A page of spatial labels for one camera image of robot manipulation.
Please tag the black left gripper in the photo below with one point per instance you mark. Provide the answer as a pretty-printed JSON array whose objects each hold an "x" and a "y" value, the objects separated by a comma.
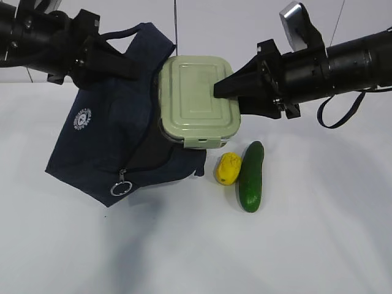
[{"x": 75, "y": 51}]

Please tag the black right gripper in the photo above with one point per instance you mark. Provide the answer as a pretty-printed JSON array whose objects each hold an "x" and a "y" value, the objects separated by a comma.
[{"x": 260, "y": 86}]

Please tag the glass container with green lid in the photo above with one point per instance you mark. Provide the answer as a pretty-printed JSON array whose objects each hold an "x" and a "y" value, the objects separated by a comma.
[{"x": 190, "y": 114}]

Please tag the yellow toy lemon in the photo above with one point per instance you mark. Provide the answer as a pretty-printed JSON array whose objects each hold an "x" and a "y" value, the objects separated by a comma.
[{"x": 228, "y": 169}]

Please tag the green cucumber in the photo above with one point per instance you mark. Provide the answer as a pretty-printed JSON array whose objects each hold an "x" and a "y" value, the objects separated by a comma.
[{"x": 250, "y": 177}]

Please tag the dark navy fabric lunch bag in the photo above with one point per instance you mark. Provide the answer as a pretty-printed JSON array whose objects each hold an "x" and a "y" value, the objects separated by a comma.
[{"x": 111, "y": 143}]

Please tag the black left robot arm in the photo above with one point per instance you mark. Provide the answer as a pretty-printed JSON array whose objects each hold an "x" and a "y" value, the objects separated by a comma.
[{"x": 37, "y": 35}]

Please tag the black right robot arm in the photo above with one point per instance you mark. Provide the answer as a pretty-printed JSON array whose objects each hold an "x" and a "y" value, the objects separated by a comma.
[{"x": 362, "y": 64}]

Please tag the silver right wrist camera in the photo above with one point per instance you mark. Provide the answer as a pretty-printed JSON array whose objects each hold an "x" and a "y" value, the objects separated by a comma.
[{"x": 299, "y": 30}]

